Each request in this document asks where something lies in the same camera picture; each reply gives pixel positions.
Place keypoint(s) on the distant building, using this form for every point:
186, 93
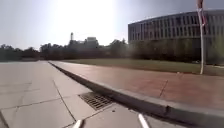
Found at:
91, 41

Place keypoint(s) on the large grey building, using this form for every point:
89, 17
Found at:
173, 28

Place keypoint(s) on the row of trees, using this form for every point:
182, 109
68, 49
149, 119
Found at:
53, 51

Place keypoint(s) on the robot's own part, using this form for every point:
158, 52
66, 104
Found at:
143, 121
77, 124

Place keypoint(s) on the pale stone slab plaza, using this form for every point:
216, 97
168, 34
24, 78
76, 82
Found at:
33, 83

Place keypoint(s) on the metal drain grate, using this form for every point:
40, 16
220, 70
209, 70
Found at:
96, 100

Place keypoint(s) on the distant tower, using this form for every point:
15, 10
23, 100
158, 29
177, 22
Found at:
71, 36

